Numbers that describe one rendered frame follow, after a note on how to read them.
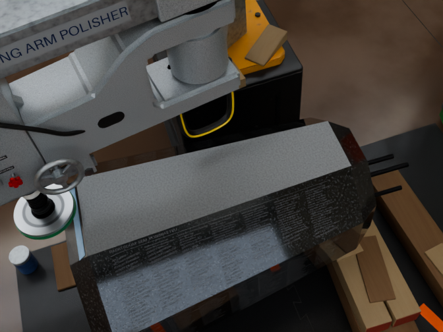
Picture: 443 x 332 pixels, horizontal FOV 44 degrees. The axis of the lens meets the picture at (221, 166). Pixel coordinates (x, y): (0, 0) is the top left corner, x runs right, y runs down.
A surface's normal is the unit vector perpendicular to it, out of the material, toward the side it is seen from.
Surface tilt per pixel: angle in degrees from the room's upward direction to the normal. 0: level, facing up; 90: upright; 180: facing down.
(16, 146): 90
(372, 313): 0
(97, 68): 40
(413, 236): 0
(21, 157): 90
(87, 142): 90
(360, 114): 0
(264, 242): 45
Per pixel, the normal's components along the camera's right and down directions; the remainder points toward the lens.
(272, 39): -0.18, -0.42
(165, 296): 0.18, 0.14
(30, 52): 0.45, 0.72
